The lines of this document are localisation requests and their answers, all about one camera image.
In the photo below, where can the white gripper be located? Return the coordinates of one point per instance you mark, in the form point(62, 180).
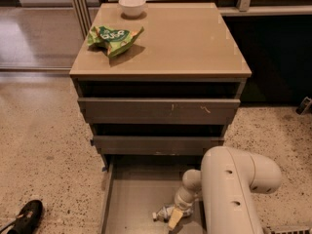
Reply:
point(182, 201)

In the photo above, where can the clear plastic water bottle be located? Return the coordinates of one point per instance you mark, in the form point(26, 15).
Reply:
point(165, 213)

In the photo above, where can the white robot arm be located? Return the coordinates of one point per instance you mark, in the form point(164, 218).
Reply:
point(226, 181)

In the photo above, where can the bottom grey open drawer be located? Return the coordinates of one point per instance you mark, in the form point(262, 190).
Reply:
point(139, 186)

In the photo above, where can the middle grey drawer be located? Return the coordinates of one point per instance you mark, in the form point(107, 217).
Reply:
point(155, 145)

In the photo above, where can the grey drawer cabinet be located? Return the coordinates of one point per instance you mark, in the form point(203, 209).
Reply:
point(185, 51)

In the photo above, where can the top grey drawer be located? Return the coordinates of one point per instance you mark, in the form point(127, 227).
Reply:
point(176, 111)

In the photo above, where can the floor vent grille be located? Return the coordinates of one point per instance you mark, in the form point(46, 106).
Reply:
point(287, 230)

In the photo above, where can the black shoe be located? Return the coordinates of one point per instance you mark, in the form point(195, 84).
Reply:
point(27, 220)

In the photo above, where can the small dark floor object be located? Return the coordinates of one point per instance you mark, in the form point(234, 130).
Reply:
point(304, 106)

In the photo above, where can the green crumpled snack bag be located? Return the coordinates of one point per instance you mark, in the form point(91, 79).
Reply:
point(114, 41)

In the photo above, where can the white ceramic bowl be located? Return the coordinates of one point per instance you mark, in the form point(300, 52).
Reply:
point(132, 8)

